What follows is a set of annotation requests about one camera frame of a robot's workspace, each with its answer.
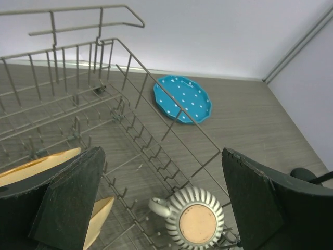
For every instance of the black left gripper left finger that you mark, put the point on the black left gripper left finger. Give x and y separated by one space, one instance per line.
67 198

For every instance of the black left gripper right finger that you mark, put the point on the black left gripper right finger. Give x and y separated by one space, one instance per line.
274 210

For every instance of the black phone stand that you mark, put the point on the black phone stand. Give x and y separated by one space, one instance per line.
308 176

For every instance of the beige wooden bowl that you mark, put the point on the beige wooden bowl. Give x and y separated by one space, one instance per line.
39 164

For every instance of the blue polka dot plate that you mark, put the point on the blue polka dot plate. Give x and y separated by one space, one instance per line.
183 99

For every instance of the grey wire dish rack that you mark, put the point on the grey wire dish rack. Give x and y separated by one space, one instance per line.
83 90

